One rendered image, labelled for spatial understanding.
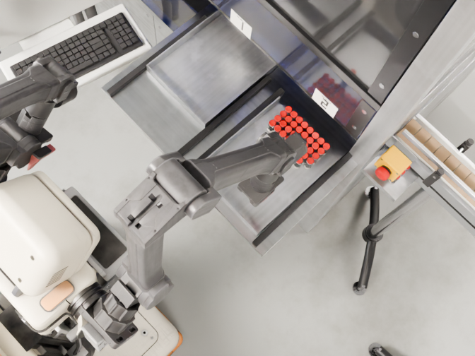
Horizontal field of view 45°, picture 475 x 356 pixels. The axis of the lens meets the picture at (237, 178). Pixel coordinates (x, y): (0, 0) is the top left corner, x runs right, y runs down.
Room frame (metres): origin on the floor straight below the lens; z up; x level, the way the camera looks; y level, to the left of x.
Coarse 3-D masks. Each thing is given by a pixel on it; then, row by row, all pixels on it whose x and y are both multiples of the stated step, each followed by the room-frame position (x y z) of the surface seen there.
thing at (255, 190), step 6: (246, 180) 0.44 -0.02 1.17; (252, 180) 0.43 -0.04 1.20; (258, 180) 0.43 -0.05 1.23; (276, 180) 0.46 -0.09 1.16; (282, 180) 0.46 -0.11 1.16; (240, 186) 0.42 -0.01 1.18; (246, 186) 0.42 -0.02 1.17; (252, 186) 0.42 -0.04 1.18; (258, 186) 0.42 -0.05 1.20; (264, 186) 0.42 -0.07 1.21; (270, 186) 0.43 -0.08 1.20; (276, 186) 0.44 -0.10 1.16; (246, 192) 0.41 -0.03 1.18; (252, 192) 0.41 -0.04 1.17; (258, 192) 0.42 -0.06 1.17; (264, 192) 0.42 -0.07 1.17; (270, 192) 0.42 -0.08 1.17; (252, 198) 0.40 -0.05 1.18; (258, 198) 0.40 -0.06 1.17
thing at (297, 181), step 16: (272, 112) 0.77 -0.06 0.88; (256, 128) 0.70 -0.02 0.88; (224, 144) 0.62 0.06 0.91; (240, 144) 0.64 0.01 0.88; (320, 160) 0.65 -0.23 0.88; (336, 160) 0.64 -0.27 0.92; (288, 176) 0.58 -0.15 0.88; (304, 176) 0.59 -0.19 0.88; (320, 176) 0.59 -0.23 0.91; (224, 192) 0.49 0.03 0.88; (240, 192) 0.50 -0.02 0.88; (288, 192) 0.53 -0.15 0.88; (304, 192) 0.54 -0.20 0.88; (240, 208) 0.45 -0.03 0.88; (256, 208) 0.46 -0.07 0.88; (272, 208) 0.47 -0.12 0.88; (256, 224) 0.41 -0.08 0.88
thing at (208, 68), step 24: (216, 24) 1.03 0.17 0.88; (168, 48) 0.89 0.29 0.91; (192, 48) 0.92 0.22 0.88; (216, 48) 0.94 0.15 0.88; (240, 48) 0.96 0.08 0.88; (168, 72) 0.82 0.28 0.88; (192, 72) 0.84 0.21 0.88; (216, 72) 0.86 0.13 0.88; (240, 72) 0.88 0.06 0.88; (264, 72) 0.89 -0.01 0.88; (192, 96) 0.76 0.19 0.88; (216, 96) 0.78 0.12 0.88; (240, 96) 0.79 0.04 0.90
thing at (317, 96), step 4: (316, 88) 0.79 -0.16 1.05; (316, 92) 0.78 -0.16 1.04; (312, 96) 0.79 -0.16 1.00; (316, 96) 0.78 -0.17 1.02; (320, 96) 0.77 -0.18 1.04; (316, 100) 0.78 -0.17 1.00; (320, 100) 0.77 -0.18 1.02; (328, 100) 0.76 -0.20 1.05; (332, 104) 0.75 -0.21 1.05; (328, 108) 0.75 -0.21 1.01; (332, 108) 0.75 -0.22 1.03; (336, 108) 0.74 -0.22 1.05; (328, 112) 0.75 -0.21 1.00; (332, 112) 0.74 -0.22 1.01; (332, 116) 0.74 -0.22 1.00
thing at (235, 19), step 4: (232, 12) 0.97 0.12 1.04; (232, 16) 0.97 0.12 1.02; (236, 16) 0.96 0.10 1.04; (232, 20) 0.97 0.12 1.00; (236, 20) 0.96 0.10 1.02; (240, 20) 0.95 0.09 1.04; (244, 20) 0.95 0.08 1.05; (236, 24) 0.96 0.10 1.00; (240, 24) 0.95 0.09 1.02; (244, 24) 0.95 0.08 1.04; (240, 28) 0.95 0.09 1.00; (244, 28) 0.94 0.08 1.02; (248, 28) 0.94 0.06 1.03; (244, 32) 0.94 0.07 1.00; (248, 32) 0.93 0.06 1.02; (248, 36) 0.93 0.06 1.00
